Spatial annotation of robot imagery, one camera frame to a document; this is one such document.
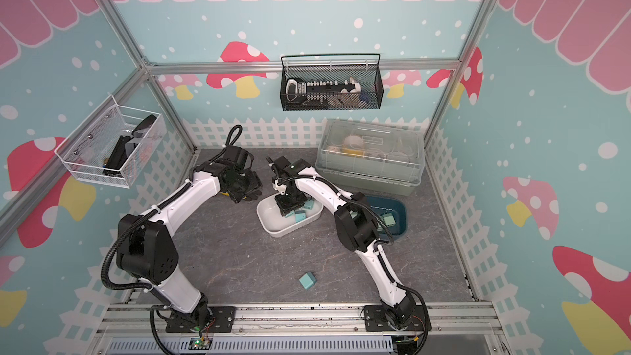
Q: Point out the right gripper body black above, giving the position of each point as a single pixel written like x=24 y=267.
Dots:
x=289 y=201

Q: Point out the clear lidded storage box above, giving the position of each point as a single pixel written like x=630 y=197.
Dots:
x=371 y=157

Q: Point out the dark teal plastic tray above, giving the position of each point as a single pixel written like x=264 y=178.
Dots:
x=392 y=211

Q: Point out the white wire wall basket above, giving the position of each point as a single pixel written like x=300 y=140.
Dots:
x=85 y=152

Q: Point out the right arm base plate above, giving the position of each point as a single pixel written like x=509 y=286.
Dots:
x=375 y=320

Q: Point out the black device in white basket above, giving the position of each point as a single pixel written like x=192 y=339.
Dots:
x=119 y=156

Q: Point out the yellow black rubber glove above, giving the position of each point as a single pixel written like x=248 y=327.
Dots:
x=252 y=194

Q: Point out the white plastic tray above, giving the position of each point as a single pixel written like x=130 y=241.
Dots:
x=277 y=225

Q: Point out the green circuit board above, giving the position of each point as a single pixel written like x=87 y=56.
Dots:
x=199 y=344

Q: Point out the teal plug bottom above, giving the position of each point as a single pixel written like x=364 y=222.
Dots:
x=307 y=280

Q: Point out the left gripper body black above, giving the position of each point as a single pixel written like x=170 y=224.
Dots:
x=243 y=184

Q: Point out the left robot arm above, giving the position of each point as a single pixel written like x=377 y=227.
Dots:
x=144 y=255

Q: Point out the green plug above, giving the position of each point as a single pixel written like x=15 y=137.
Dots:
x=389 y=220

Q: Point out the items in black basket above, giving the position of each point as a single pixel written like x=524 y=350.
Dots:
x=319 y=95

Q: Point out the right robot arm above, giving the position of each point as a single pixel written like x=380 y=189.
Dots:
x=359 y=229

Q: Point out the black wire wall basket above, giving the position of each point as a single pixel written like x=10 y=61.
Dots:
x=363 y=68

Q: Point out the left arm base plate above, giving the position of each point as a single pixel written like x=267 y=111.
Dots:
x=212 y=319

